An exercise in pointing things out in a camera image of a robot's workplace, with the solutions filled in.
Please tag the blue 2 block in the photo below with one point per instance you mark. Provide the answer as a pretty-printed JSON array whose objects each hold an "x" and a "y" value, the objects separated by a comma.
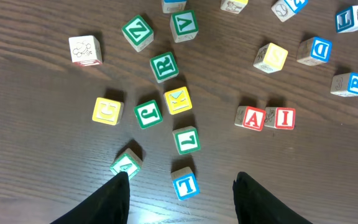
[{"x": 285, "y": 9}]

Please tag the blue P block left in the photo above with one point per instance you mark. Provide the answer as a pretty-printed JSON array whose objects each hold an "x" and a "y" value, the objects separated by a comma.
[{"x": 171, "y": 6}]

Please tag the yellow O block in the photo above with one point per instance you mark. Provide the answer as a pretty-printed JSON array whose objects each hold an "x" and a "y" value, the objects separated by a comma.
[{"x": 233, "y": 6}]

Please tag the red I block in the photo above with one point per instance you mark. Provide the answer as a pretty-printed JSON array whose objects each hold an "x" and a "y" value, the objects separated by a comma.
[{"x": 280, "y": 118}]

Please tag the green Z block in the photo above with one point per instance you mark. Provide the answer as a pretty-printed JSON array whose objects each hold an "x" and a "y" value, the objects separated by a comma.
[{"x": 138, "y": 33}]

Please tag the blue T block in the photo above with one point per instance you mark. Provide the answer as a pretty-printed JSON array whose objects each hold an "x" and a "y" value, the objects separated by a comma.
[{"x": 185, "y": 183}]

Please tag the green V block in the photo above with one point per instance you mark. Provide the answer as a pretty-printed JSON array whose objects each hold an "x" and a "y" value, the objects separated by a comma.
[{"x": 184, "y": 26}]

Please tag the white picture block left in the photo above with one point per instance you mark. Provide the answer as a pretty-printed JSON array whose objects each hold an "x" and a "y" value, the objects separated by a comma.
[{"x": 85, "y": 50}]

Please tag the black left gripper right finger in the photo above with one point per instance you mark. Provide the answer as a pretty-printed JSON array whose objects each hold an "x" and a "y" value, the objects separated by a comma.
[{"x": 255, "y": 204}]

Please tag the blue D block middle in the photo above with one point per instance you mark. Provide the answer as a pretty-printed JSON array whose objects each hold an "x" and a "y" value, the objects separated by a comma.
[{"x": 314, "y": 51}]

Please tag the blue d block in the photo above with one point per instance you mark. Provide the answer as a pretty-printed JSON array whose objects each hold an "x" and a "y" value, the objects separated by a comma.
[
  {"x": 347, "y": 20},
  {"x": 314, "y": 51}
]

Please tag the blue D block top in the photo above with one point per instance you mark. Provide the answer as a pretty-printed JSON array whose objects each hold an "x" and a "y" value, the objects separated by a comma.
[{"x": 347, "y": 20}]

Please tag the green 4 block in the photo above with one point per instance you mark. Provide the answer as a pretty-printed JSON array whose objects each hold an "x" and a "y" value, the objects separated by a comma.
[{"x": 128, "y": 162}]

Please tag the blue P block middle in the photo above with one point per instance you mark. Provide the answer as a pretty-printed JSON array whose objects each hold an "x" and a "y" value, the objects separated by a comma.
[{"x": 345, "y": 85}]

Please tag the green R block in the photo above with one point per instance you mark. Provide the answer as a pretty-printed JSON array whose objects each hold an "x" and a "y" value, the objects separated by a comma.
[{"x": 164, "y": 67}]

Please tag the blue p block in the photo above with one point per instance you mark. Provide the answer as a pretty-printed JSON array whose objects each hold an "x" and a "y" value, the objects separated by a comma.
[
  {"x": 171, "y": 6},
  {"x": 345, "y": 85}
]

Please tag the red A block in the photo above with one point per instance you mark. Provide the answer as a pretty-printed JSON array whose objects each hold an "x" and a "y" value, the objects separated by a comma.
[{"x": 250, "y": 118}]

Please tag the yellow K block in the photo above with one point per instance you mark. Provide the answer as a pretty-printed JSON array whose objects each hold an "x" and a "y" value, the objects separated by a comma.
[{"x": 178, "y": 100}]

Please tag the yellow S block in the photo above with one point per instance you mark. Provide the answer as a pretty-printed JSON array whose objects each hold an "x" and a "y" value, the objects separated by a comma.
[{"x": 270, "y": 58}]

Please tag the green L block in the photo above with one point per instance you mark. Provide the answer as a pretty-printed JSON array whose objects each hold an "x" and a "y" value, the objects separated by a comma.
[{"x": 186, "y": 140}]

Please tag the yellow C block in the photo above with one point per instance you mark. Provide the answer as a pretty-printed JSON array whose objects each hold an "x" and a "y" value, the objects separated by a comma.
[{"x": 107, "y": 111}]

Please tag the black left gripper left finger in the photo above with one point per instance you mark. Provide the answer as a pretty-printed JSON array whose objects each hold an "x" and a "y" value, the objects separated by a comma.
[{"x": 109, "y": 204}]

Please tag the green J block left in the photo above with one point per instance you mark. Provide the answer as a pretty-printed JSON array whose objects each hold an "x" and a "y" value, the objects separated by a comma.
[{"x": 148, "y": 114}]

